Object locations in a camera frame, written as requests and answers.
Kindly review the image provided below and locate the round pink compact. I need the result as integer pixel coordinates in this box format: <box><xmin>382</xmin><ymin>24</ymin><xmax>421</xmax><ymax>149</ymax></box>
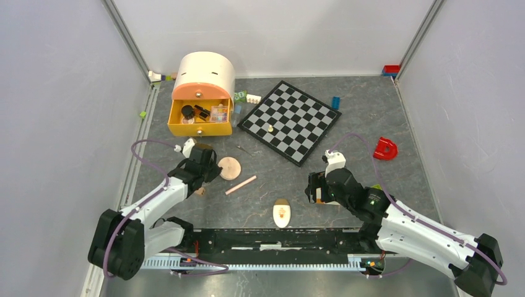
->
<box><xmin>218</xmin><ymin>157</ymin><xmax>241</xmax><ymax>181</ymax></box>

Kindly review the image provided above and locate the white lego brick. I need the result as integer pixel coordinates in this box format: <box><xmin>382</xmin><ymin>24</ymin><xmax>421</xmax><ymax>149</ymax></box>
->
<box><xmin>246</xmin><ymin>94</ymin><xmax>262</xmax><ymax>105</ymax></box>

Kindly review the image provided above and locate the pink lip pencil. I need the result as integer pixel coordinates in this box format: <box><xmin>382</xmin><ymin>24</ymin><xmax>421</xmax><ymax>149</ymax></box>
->
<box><xmin>225</xmin><ymin>176</ymin><xmax>257</xmax><ymax>195</ymax></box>

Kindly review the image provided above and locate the green toy block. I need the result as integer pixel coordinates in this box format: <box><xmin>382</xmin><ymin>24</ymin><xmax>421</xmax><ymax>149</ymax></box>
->
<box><xmin>233</xmin><ymin>90</ymin><xmax>247</xmax><ymax>103</ymax></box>

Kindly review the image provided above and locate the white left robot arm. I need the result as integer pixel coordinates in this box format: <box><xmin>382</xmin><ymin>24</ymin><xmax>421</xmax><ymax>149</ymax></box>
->
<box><xmin>87</xmin><ymin>139</ymin><xmax>222</xmax><ymax>280</ymax></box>

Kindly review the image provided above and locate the red letter D toy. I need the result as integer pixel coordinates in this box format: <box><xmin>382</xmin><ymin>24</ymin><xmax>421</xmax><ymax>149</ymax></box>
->
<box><xmin>373</xmin><ymin>137</ymin><xmax>398</xmax><ymax>160</ymax></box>

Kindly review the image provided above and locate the yellow drawer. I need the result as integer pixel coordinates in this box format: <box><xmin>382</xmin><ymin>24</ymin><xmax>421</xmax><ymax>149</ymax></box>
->
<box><xmin>167</xmin><ymin>99</ymin><xmax>234</xmax><ymax>137</ymax></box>

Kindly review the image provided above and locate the small wooden cube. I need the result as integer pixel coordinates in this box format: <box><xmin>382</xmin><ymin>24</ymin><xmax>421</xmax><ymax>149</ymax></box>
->
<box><xmin>194</xmin><ymin>187</ymin><xmax>206</xmax><ymax>196</ymax></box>

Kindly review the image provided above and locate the black mounting rail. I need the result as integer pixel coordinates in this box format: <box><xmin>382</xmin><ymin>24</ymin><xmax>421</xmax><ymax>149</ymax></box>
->
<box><xmin>177</xmin><ymin>228</ymin><xmax>382</xmax><ymax>265</ymax></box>

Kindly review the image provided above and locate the blue lego brick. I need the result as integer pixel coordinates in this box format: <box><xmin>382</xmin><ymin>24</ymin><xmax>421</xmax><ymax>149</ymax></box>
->
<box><xmin>331</xmin><ymin>97</ymin><xmax>341</xmax><ymax>110</ymax></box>

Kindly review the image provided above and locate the white orange sachet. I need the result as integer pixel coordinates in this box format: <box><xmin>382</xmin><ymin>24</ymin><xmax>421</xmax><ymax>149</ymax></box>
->
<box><xmin>315</xmin><ymin>199</ymin><xmax>340</xmax><ymax>205</ymax></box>

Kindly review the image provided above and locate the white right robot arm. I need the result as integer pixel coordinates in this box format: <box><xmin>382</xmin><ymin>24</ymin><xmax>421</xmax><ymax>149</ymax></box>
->
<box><xmin>305</xmin><ymin>168</ymin><xmax>503</xmax><ymax>296</ymax></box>

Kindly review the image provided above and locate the colourful eyeshadow palette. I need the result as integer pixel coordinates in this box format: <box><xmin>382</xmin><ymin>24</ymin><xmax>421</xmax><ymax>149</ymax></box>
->
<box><xmin>209</xmin><ymin>105</ymin><xmax>229</xmax><ymax>123</ymax></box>

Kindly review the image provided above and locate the green lego brick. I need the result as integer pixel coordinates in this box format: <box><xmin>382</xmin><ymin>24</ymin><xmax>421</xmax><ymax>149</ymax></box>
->
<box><xmin>371</xmin><ymin>184</ymin><xmax>383</xmax><ymax>191</ymax></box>

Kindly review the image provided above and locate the black grey chessboard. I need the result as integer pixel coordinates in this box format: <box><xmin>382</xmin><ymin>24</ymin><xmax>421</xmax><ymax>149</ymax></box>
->
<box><xmin>237</xmin><ymin>80</ymin><xmax>342</xmax><ymax>167</ymax></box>

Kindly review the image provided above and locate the white round drawer organizer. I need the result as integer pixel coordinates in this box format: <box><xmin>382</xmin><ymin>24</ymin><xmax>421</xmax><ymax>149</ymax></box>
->
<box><xmin>174</xmin><ymin>51</ymin><xmax>235</xmax><ymax>100</ymax></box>

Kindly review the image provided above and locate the red blue bricks corner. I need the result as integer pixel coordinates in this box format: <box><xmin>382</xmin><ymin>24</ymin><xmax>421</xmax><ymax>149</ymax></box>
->
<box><xmin>381</xmin><ymin>64</ymin><xmax>401</xmax><ymax>77</ymax></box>

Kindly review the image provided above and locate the small round pink jar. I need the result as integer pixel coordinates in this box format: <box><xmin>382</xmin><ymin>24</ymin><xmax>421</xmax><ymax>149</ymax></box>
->
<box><xmin>181</xmin><ymin>118</ymin><xmax>195</xmax><ymax>124</ymax></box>

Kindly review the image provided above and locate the black round cap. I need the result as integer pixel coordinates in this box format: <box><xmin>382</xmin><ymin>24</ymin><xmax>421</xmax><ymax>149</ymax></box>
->
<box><xmin>181</xmin><ymin>105</ymin><xmax>195</xmax><ymax>120</ymax></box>

